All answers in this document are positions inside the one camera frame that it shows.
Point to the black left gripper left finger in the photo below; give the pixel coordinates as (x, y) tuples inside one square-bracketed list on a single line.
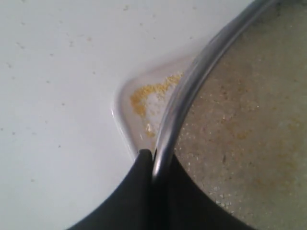
[(127, 208)]

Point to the yellow white grain pile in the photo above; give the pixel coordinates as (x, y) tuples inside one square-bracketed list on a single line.
[(251, 124)]

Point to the white rectangular plastic tray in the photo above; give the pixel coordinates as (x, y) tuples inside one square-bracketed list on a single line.
[(129, 124)]

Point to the round steel mesh sieve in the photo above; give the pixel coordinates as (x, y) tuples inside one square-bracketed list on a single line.
[(239, 119)]

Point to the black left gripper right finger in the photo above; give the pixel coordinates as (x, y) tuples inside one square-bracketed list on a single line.
[(179, 204)]

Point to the sifted yellow millet grains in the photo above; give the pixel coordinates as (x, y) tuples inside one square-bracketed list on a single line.
[(149, 102)]

